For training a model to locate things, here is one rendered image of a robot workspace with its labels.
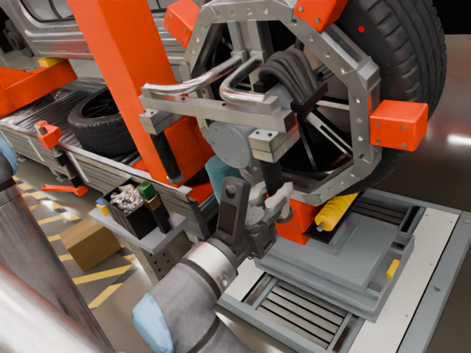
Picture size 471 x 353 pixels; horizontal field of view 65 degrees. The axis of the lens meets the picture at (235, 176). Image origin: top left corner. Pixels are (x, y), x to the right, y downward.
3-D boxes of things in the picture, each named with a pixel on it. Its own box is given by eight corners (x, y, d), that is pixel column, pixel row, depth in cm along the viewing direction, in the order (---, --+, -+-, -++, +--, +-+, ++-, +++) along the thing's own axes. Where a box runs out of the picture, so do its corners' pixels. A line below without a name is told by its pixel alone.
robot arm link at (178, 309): (160, 361, 59) (118, 316, 59) (211, 302, 66) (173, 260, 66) (177, 368, 52) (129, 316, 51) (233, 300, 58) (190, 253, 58)
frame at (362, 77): (384, 209, 95) (378, -23, 64) (373, 225, 92) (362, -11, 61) (228, 165, 129) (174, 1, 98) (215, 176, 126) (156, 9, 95)
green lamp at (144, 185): (156, 192, 119) (152, 182, 117) (147, 199, 117) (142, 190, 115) (149, 189, 122) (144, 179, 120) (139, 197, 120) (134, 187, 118)
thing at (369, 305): (413, 250, 142) (415, 232, 136) (375, 326, 123) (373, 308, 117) (301, 213, 173) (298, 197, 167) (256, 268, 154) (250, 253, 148)
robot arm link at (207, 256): (173, 250, 62) (214, 272, 56) (193, 231, 65) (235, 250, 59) (190, 284, 67) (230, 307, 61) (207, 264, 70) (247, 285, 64)
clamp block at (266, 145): (301, 138, 71) (297, 113, 68) (275, 164, 67) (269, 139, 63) (279, 134, 74) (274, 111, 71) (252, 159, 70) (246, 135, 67)
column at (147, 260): (184, 281, 169) (149, 213, 145) (169, 298, 163) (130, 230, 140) (170, 272, 175) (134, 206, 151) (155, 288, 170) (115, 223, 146)
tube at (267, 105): (326, 69, 75) (320, 15, 68) (272, 117, 64) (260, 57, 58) (257, 66, 86) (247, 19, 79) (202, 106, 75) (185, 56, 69)
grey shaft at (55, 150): (90, 192, 242) (49, 126, 213) (83, 197, 239) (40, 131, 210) (83, 188, 248) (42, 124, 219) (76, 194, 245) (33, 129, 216)
